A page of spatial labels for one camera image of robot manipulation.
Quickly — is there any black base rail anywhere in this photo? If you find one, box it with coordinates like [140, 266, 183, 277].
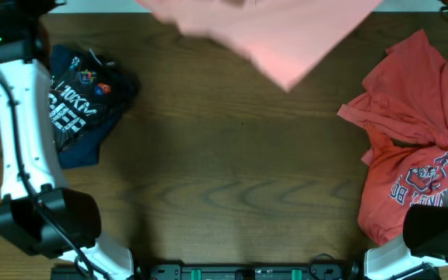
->
[129, 261, 365, 280]

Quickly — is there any navy folded shirt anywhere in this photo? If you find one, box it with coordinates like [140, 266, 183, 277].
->
[56, 114, 120, 169]

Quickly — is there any pink t-shirt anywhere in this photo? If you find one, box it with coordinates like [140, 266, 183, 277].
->
[138, 0, 379, 91]

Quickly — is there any red printed t-shirt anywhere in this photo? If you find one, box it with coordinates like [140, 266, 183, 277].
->
[338, 30, 448, 245]

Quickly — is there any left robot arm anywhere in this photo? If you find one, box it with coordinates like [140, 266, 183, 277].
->
[0, 0, 136, 279]

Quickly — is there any black printed folded shirt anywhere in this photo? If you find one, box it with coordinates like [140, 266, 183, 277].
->
[49, 44, 140, 151]

